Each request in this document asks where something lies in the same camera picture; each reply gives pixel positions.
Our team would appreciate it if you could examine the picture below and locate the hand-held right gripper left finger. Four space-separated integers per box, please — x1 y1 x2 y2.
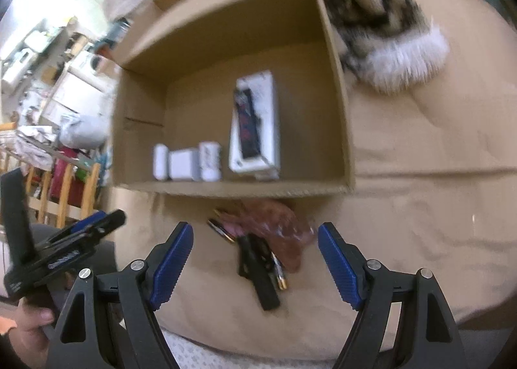
46 221 195 369

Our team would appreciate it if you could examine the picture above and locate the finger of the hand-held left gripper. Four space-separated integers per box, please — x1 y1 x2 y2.
60 211 108 238
40 210 127 257

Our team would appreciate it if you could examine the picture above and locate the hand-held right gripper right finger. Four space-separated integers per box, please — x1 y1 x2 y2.
318 221 465 369

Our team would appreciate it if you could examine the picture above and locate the reddish plastic bag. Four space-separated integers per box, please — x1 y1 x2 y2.
224 200 316 273

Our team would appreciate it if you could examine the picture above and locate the white rounded case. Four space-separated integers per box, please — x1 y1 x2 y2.
153 144 169 181

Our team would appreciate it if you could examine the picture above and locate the black flashlight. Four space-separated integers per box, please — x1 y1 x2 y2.
237 234 281 311

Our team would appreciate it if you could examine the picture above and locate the white charger cube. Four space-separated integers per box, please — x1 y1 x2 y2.
169 149 200 182

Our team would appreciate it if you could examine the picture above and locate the small white bottle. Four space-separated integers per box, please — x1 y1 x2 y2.
199 142 222 182

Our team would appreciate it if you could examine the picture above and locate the brown cardboard box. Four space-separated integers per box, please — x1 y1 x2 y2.
109 0 356 198

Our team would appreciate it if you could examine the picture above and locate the long white box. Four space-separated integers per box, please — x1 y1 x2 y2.
228 70 281 181

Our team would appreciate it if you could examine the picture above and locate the person's left hand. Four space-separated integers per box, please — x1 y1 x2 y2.
8 304 55 369

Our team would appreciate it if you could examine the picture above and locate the yellow wooden chair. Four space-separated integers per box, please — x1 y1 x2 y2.
0 123 101 228

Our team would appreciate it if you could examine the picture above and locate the red bag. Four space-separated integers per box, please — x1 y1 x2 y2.
50 157 77 208

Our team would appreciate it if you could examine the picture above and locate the grey plastic bag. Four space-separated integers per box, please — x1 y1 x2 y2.
58 113 110 149

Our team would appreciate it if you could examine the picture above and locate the white hanging cloth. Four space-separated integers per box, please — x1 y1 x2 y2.
16 125 61 168

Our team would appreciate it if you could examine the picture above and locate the white dotted cloth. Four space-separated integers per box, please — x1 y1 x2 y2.
162 331 348 369

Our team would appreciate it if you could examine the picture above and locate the white base cabinet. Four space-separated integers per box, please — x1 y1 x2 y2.
40 70 110 128

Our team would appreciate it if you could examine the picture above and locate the white washing machine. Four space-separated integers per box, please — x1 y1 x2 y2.
70 48 110 79

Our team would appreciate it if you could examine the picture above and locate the white water heater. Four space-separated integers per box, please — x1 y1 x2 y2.
2 48 35 87

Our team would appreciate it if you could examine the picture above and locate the patterned fuzzy blanket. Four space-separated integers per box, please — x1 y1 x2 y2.
311 0 451 95

